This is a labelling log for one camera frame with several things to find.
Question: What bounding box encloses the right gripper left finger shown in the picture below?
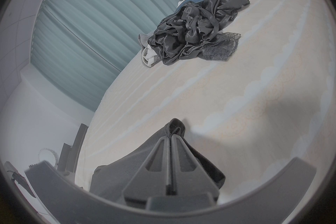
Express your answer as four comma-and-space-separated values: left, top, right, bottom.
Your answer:
122, 136, 171, 204

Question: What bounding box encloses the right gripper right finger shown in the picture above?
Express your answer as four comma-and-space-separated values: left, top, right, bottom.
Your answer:
171, 135, 220, 204

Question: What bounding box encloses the black T-shirt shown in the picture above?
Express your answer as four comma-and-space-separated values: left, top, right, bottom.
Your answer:
89, 118, 226, 201

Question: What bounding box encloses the bed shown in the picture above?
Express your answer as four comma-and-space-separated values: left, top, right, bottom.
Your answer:
75, 0, 336, 205

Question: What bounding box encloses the pile of clothes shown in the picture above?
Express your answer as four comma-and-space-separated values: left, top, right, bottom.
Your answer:
138, 0, 250, 68

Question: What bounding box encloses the black chest of drawers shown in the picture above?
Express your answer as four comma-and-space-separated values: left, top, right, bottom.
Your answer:
58, 123, 89, 173

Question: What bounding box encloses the round white mirror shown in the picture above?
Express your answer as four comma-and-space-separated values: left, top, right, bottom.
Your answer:
38, 148, 59, 166

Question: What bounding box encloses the blue-green curtain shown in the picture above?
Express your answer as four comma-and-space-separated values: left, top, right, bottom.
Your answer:
30, 0, 184, 113

